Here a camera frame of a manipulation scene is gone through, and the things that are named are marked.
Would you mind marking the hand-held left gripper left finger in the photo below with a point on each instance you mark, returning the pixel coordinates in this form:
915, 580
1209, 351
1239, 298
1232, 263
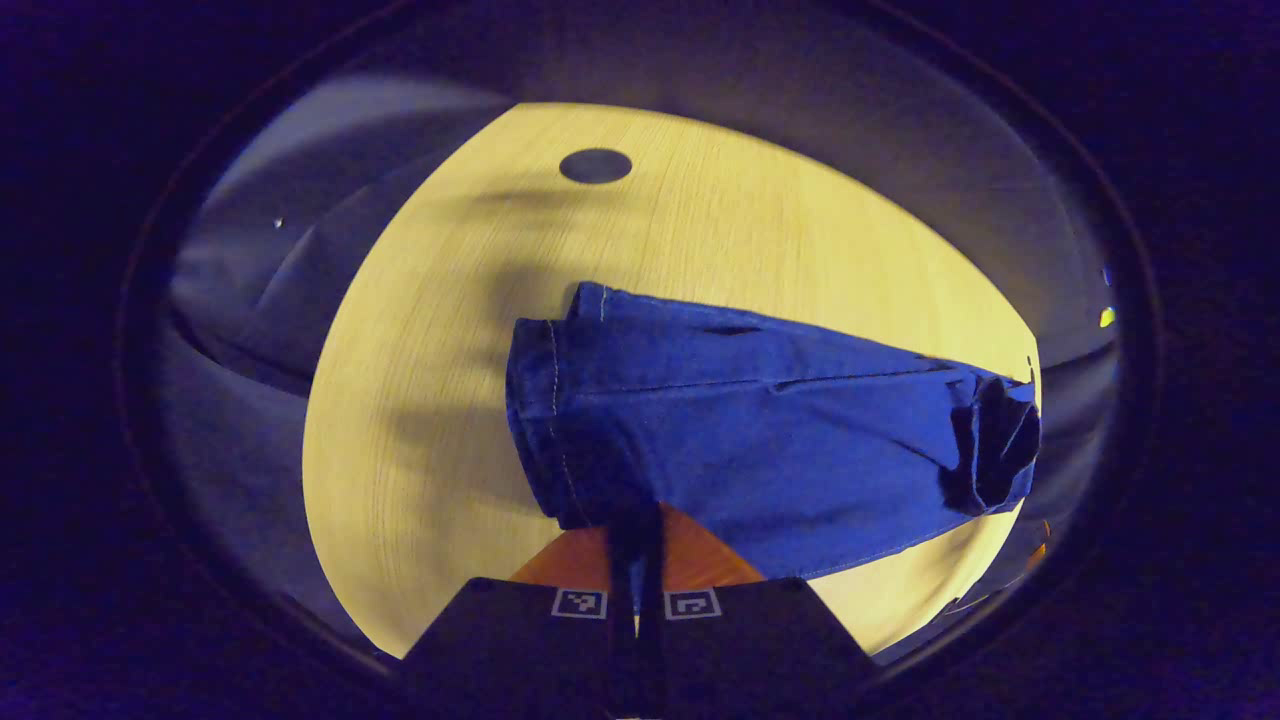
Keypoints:
520, 650

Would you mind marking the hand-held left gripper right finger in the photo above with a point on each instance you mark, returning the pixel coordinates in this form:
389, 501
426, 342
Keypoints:
750, 650

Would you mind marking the blue denim jeans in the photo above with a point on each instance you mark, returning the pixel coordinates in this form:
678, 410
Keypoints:
750, 440

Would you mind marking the round black table grommet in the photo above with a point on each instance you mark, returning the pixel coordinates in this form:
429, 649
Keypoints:
595, 165

